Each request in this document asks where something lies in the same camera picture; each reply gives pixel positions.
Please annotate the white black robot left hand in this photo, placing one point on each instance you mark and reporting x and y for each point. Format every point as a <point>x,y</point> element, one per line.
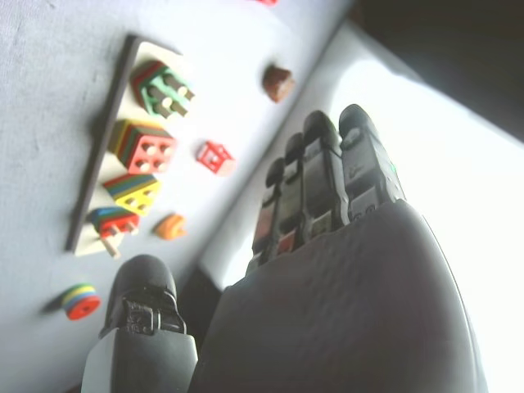
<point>327,307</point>

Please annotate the colourful wooden rings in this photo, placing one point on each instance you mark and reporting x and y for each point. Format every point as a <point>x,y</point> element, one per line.
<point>84,307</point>

